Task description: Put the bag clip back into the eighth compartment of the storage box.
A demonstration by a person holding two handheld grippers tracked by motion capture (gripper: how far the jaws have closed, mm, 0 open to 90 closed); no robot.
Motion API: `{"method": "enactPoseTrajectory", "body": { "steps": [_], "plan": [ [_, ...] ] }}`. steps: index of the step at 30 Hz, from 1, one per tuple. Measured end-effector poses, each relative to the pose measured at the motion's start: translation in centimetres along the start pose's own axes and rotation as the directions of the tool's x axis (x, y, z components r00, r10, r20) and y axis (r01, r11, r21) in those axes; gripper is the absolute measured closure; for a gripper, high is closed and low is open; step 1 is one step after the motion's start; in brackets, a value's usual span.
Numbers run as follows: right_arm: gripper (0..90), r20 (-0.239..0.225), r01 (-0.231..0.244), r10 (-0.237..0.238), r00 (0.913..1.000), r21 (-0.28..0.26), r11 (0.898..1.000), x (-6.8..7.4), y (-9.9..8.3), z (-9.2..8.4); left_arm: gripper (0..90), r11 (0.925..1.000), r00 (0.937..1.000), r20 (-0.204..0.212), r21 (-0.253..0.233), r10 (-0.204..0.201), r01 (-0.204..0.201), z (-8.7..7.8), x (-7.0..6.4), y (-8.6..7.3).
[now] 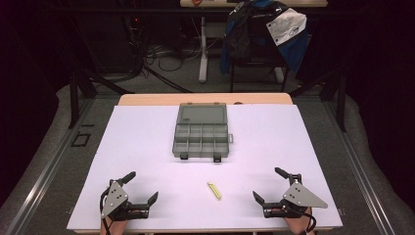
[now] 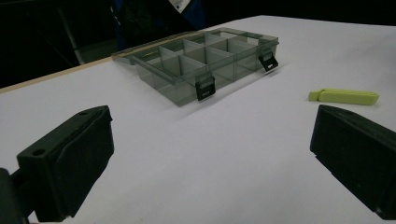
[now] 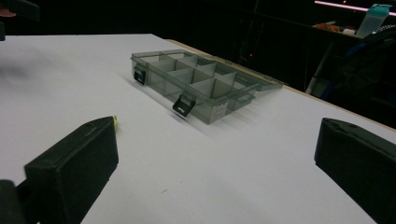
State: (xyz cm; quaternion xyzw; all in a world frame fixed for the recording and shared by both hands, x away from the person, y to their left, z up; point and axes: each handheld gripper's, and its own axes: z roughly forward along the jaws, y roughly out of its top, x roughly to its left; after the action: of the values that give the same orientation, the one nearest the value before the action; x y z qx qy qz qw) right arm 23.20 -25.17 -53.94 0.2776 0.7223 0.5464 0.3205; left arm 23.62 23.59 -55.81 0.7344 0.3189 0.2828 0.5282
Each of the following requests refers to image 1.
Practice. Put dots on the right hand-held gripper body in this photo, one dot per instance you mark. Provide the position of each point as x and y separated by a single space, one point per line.
301 196

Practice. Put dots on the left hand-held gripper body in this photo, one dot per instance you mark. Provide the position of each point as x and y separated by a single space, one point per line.
114 197

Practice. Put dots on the person's right hand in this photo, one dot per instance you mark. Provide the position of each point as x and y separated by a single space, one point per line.
297 225

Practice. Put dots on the person's left hand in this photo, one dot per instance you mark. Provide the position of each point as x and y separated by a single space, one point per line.
115 227

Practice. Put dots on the white table mat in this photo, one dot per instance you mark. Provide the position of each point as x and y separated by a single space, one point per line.
147 153

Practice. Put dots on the small yellow stick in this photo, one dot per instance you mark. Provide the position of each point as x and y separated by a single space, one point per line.
214 191

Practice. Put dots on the grey plastic compartment box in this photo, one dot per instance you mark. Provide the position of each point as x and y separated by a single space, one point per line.
201 133

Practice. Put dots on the black chair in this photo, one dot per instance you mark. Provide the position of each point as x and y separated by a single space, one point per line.
257 70

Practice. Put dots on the wooden table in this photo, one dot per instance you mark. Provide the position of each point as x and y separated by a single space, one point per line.
202 98

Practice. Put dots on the blue and black jacket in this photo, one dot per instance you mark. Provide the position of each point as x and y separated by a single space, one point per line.
261 29

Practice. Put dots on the white-legged desk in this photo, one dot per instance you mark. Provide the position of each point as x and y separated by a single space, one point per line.
203 49

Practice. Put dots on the black floor socket frame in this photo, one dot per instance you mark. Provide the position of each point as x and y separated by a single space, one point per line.
80 139

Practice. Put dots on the aluminium floor rail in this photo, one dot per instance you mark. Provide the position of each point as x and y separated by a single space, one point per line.
362 182
42 182

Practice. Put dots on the black metal frame stand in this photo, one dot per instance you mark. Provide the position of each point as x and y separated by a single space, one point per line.
74 98
341 98

